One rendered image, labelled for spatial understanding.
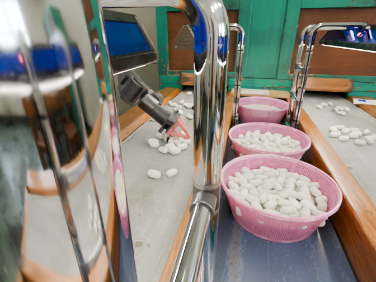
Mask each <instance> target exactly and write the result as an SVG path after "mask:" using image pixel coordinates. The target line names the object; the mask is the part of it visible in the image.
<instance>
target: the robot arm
mask: <svg viewBox="0 0 376 282"><path fill-rule="evenodd" d="M117 76H118V84H119V85H118V87H117V88H118V90H119V93H120V98H121V99H122V100H123V101H124V102H125V103H126V104H130V105H131V106H134V105H135V104H136V103H137V102H138V101H140V102H139V103H138V107H140V108H141V109H142V110H143V111H144V112H146V113H147V114H148V115H149V116H150V117H152V118H153V119H154V120H155V121H156V122H158V123H159V124H160V125H161V128H160V129H159V130H158V132H160V133H162V132H163V131H164V129H165V130H166V131H165V133H166V134H168V135H173V136H176V137H182V138H185V139H190V137H191V135H190V133H189V131H188V129H187V127H186V125H185V123H184V120H183V118H182V117H181V116H180V115H179V116H177V113H178V112H179V111H178V110H177V109H176V110H175V111H174V112H173V113H172V112H171V111H170V110H169V109H167V108H166V107H165V106H163V105H162V104H163V96H162V95H161V94H160V93H159V92H154V91H153V90H152V89H149V87H148V86H147V85H146V84H145V83H144V82H143V81H142V80H141V79H140V78H139V76H138V75H137V74H136V73H135V72H134V69H131V70H127V71H124V72H121V73H117ZM177 126H179V127H180V128H181V129H182V130H183V131H184V133H185V134H183V133H181V132H179V131H177V130H176V128H177Z"/></svg>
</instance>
